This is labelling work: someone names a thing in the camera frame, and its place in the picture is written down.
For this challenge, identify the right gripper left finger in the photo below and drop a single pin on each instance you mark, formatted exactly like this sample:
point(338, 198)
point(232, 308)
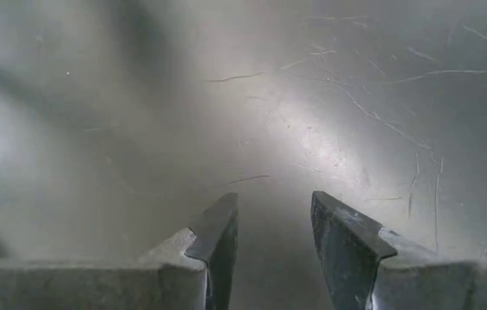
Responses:
point(96, 286)

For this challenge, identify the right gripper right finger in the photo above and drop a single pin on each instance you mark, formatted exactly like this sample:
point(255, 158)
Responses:
point(420, 286)

